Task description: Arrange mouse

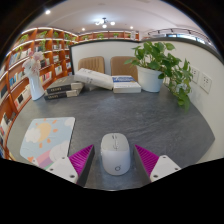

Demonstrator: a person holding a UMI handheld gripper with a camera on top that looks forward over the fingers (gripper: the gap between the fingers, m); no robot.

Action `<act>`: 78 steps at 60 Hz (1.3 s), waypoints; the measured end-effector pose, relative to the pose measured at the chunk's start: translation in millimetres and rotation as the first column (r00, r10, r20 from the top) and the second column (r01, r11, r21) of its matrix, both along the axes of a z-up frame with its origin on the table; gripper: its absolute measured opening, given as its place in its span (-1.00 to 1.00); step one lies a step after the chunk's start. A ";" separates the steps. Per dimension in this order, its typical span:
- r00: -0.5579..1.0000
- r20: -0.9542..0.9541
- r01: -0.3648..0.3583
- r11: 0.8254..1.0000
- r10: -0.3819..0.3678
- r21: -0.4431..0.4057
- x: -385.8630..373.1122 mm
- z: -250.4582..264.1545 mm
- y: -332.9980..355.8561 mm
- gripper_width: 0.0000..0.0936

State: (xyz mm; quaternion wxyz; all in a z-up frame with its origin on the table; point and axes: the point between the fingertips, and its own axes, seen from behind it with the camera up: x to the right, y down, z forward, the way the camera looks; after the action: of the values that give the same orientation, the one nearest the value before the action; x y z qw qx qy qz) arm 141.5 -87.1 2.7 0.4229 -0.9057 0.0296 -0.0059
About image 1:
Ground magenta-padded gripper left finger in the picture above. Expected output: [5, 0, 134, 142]
[45, 143, 96, 188]

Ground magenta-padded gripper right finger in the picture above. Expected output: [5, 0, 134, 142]
[133, 143, 182, 187]

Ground white computer mouse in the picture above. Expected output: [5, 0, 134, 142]
[100, 132, 132, 176]

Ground pastel sun-print mouse pad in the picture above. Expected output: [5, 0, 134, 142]
[19, 116, 76, 171]

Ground white ceramic vase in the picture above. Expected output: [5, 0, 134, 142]
[28, 71, 45, 101]

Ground white plant pot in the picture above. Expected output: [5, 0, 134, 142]
[136, 65, 164, 93]

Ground white book with blue cover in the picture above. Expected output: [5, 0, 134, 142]
[111, 75, 142, 94]

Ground orange wooden bookshelf unit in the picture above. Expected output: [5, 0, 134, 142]
[0, 26, 141, 160]

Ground thick white book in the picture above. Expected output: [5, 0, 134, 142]
[73, 67, 115, 91]

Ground tan upholstered chair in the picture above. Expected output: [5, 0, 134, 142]
[77, 56, 106, 75]
[110, 55, 139, 82]

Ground green leafy pothos plant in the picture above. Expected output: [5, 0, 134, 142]
[124, 40, 194, 113]

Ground ceiling lamp with round bulbs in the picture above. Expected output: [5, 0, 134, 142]
[94, 17, 116, 29]

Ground white wall socket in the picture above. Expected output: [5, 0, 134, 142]
[189, 66, 201, 84]
[199, 72, 213, 94]

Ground window with dark frame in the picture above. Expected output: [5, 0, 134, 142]
[166, 32, 208, 45]

